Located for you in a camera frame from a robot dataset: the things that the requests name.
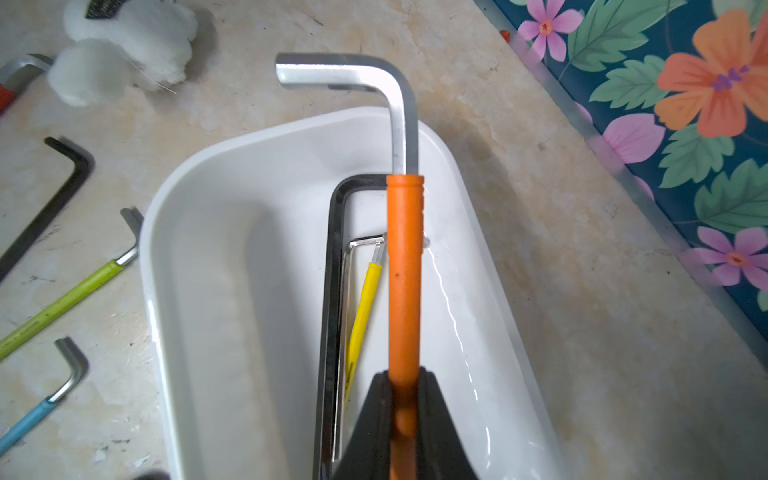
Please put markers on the white plush toy keychain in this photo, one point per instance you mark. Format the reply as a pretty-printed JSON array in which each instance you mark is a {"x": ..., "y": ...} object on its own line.
[{"x": 121, "y": 44}]

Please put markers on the yellow handled hex key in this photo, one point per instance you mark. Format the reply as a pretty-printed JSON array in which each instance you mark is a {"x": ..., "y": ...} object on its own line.
[{"x": 363, "y": 312}]

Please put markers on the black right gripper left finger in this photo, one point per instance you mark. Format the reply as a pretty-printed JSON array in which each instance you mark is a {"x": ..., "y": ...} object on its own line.
[{"x": 368, "y": 453}]

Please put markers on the blue handled hex key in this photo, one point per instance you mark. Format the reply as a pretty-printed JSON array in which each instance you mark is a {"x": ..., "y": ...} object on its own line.
[{"x": 78, "y": 366}]

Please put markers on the red handled hex key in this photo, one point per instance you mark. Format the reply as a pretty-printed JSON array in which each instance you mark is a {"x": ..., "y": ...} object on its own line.
[{"x": 17, "y": 74}]

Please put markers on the white plastic storage tray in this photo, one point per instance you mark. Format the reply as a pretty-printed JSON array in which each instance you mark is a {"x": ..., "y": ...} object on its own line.
[{"x": 233, "y": 269}]

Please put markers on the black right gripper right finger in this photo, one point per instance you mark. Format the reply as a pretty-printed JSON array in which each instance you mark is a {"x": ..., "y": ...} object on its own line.
[{"x": 439, "y": 451}]

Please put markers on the green handled hex key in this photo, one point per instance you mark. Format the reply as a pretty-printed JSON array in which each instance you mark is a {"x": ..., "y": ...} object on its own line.
[{"x": 134, "y": 219}]

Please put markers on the thin black hex key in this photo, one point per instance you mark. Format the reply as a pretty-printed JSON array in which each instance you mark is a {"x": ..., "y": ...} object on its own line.
[{"x": 83, "y": 165}]

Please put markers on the large black hex key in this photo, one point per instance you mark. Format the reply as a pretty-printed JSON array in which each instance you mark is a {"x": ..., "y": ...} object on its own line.
[{"x": 330, "y": 382}]

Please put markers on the orange handled hex key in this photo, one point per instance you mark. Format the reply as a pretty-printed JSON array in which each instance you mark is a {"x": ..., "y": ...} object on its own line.
[{"x": 404, "y": 224}]

